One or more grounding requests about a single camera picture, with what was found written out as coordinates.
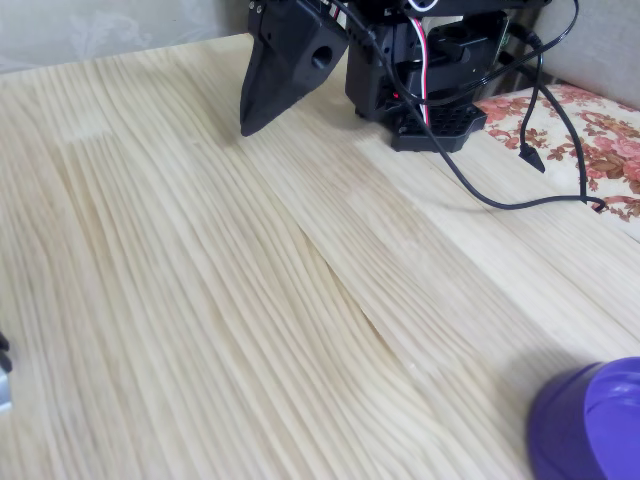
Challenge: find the beige sofa backrest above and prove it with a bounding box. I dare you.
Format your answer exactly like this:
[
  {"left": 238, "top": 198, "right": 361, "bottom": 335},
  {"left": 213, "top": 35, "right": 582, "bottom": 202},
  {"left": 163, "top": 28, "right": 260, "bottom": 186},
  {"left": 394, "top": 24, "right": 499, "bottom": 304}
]
[{"left": 529, "top": 0, "right": 640, "bottom": 112}]

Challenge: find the green controller board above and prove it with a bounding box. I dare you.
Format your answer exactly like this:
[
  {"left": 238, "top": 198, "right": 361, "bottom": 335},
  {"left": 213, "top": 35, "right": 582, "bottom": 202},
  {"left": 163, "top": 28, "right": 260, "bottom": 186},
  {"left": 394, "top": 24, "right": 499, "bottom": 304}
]
[{"left": 497, "top": 13, "right": 513, "bottom": 59}]

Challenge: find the black and grey table clamp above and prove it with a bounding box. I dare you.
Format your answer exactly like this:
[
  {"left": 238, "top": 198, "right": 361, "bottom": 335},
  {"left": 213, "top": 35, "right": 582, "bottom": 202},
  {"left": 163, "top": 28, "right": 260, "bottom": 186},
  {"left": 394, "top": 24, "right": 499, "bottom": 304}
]
[{"left": 0, "top": 329, "right": 15, "bottom": 416}]

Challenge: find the floral patterned cloth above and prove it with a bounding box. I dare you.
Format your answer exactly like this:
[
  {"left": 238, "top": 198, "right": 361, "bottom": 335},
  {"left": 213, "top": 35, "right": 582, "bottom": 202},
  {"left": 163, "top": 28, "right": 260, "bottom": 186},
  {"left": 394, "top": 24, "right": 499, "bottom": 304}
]
[{"left": 472, "top": 82, "right": 640, "bottom": 224}]

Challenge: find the purple plastic bowl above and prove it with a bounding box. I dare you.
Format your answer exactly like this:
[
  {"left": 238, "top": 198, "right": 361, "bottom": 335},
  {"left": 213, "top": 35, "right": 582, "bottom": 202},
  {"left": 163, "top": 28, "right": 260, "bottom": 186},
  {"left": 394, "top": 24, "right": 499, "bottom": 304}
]
[{"left": 527, "top": 356, "right": 640, "bottom": 480}]

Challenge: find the white lace curtain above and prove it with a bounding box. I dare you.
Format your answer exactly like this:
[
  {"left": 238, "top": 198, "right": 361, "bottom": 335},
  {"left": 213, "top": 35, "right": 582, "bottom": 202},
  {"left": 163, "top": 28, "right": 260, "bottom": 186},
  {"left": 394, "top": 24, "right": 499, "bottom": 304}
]
[{"left": 0, "top": 0, "right": 251, "bottom": 74}]

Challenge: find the black cable with loose plug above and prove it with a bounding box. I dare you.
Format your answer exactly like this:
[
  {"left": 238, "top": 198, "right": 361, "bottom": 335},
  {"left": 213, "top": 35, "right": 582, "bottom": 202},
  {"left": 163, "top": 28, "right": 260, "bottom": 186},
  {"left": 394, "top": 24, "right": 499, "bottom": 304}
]
[{"left": 507, "top": 23, "right": 547, "bottom": 175}]

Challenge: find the red white servo wire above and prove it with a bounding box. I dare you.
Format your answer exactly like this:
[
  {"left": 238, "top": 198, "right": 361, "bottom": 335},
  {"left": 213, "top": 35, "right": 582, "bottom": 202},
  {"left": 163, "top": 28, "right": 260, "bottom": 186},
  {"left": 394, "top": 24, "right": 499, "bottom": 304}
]
[{"left": 407, "top": 14, "right": 432, "bottom": 126}]

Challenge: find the long black cable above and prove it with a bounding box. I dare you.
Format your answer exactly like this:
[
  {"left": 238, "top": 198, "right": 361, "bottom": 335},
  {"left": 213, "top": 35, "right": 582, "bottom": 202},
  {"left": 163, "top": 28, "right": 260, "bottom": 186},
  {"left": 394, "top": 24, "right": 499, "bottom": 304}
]
[{"left": 329, "top": 0, "right": 607, "bottom": 211}]

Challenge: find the thin black looping cable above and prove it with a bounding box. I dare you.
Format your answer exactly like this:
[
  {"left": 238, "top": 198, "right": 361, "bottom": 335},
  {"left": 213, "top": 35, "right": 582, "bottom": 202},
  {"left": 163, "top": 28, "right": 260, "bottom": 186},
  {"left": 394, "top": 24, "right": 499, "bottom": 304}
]
[{"left": 394, "top": 0, "right": 580, "bottom": 104}]

